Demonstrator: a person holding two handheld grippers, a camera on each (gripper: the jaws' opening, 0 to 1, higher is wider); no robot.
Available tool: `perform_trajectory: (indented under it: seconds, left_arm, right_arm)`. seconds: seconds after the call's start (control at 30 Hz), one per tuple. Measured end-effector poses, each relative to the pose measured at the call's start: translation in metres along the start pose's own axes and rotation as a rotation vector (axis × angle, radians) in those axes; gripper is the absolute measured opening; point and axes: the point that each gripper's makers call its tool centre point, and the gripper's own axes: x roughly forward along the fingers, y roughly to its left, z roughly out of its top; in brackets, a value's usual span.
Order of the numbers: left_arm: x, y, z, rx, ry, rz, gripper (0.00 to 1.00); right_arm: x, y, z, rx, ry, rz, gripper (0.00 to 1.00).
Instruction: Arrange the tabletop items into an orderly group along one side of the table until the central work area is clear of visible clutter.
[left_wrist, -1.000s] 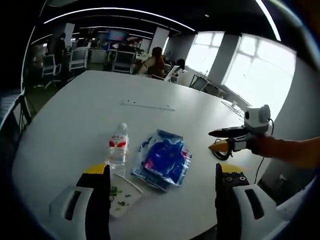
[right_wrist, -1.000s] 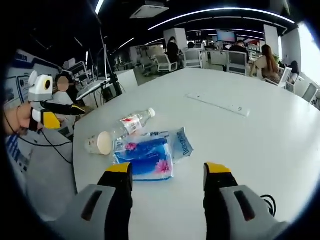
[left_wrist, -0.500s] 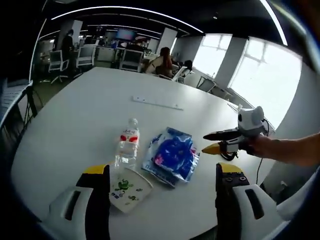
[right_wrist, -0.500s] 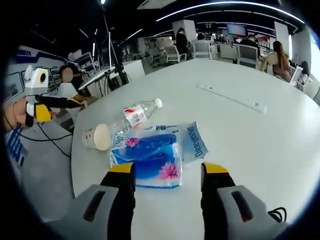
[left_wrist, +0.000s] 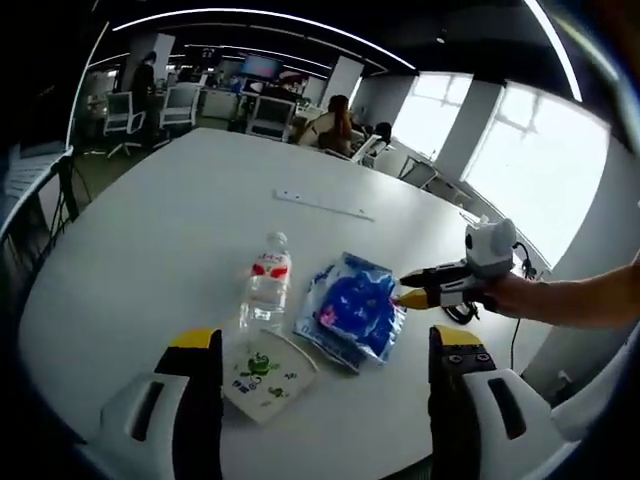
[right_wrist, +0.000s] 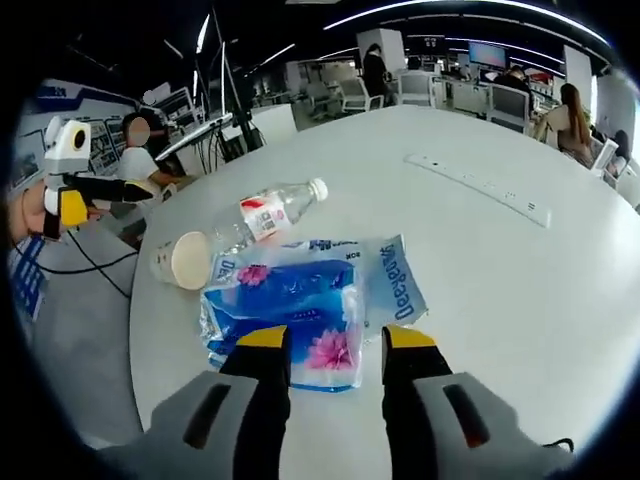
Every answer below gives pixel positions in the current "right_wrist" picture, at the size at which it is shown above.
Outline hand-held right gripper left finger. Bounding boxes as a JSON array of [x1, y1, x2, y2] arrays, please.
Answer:
[[142, 324, 293, 480]]

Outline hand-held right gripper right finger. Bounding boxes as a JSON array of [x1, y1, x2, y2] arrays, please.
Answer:
[[381, 323, 534, 480]]

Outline clear printed plastic bag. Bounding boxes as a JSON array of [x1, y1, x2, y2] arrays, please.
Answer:
[[279, 233, 430, 346]]

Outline blue floral tissue packet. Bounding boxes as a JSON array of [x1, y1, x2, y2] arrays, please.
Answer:
[[199, 259, 365, 395]]

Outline printed paper cup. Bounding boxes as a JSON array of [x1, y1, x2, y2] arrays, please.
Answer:
[[148, 229, 212, 292]]

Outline clear plastic bottle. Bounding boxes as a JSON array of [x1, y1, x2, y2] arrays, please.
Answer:
[[212, 178, 330, 251]]

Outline person's left hand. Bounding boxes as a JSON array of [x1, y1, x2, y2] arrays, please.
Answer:
[[7, 191, 47, 247]]

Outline white desk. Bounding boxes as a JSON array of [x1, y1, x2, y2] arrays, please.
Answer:
[[153, 112, 235, 162]]

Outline white table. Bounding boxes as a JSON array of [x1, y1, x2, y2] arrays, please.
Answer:
[[128, 103, 640, 469]]

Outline white power strip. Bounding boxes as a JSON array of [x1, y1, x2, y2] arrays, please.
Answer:
[[403, 152, 553, 229]]

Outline white office chair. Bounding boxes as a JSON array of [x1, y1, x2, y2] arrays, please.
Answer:
[[339, 78, 384, 112], [398, 72, 436, 107], [487, 82, 531, 134], [593, 137, 621, 176]]

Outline computer monitor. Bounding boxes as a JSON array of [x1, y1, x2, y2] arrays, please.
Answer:
[[468, 42, 507, 69]]

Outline ceiling light strip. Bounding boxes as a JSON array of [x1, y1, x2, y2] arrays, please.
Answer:
[[322, 0, 609, 44]]

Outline wall poster panels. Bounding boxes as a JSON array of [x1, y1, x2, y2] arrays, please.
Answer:
[[87, 117, 126, 174]]

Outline blue striped wall poster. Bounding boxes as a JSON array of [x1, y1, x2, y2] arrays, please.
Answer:
[[9, 234, 49, 321]]

